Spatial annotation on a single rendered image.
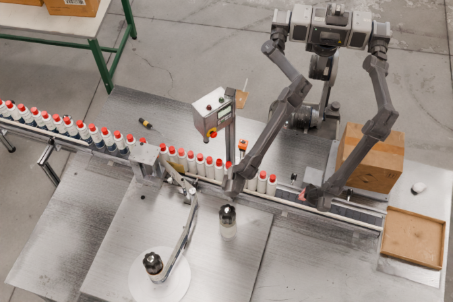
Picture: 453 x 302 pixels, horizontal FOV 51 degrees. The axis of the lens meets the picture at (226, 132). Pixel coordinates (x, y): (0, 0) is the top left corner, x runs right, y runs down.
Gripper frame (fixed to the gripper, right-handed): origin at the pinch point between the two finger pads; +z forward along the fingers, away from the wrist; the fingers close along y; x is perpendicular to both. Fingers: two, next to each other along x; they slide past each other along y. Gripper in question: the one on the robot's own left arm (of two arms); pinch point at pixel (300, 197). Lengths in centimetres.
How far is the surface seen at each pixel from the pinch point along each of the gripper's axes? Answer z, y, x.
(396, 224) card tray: -25, -4, 47
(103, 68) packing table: 149, -90, -97
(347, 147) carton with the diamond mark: -25.1, -25.2, 1.7
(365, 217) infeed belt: -17.8, -1.5, 31.2
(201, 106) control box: -8, -5, -75
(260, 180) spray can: 5.6, 1.8, -23.1
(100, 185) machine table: 77, 19, -78
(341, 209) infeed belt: -9.7, -2.0, 21.2
